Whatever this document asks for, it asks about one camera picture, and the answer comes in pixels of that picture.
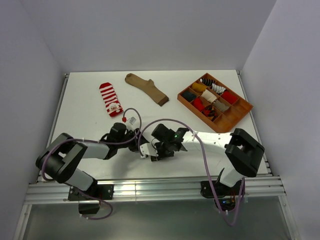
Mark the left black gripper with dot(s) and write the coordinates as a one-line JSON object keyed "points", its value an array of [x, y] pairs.
{"points": [[135, 147]]}

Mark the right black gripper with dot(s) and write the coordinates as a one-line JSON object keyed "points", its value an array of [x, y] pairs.
{"points": [[160, 155]]}

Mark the argyle patterned sock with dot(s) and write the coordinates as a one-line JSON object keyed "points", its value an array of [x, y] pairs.
{"points": [[210, 112]]}

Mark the tan beige sock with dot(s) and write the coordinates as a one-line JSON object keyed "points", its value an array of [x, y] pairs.
{"points": [[148, 87]]}

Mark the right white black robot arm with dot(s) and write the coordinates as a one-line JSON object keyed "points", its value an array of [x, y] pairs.
{"points": [[241, 149]]}

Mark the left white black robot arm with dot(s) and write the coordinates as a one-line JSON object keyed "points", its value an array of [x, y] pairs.
{"points": [[61, 158]]}

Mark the red white striped santa sock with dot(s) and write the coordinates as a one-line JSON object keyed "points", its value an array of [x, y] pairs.
{"points": [[110, 100]]}

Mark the red rolled sock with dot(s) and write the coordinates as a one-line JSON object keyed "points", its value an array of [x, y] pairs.
{"points": [[197, 103], [229, 97]]}

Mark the dark teal rolled sock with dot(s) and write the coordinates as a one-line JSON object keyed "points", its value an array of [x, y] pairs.
{"points": [[189, 96]]}

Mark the cream rolled sock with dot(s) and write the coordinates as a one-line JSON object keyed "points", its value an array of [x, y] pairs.
{"points": [[209, 96]]}

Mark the mustard yellow rolled sock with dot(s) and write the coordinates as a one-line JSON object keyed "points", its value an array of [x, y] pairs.
{"points": [[199, 88]]}

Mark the grey rolled sock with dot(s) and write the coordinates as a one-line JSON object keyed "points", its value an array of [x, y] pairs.
{"points": [[220, 106]]}

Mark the orange compartment organizer tray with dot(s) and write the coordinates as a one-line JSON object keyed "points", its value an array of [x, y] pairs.
{"points": [[227, 120]]}

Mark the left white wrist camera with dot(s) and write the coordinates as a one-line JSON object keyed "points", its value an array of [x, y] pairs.
{"points": [[129, 122]]}

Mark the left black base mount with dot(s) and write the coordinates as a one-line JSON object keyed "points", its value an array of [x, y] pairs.
{"points": [[91, 201]]}

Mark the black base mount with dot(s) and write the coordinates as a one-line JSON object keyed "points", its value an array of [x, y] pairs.
{"points": [[226, 195], [91, 201]]}

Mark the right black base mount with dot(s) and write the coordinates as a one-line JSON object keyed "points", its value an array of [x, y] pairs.
{"points": [[226, 195]]}

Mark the aluminium frame rail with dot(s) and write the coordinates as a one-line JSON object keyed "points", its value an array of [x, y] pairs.
{"points": [[159, 208]]}

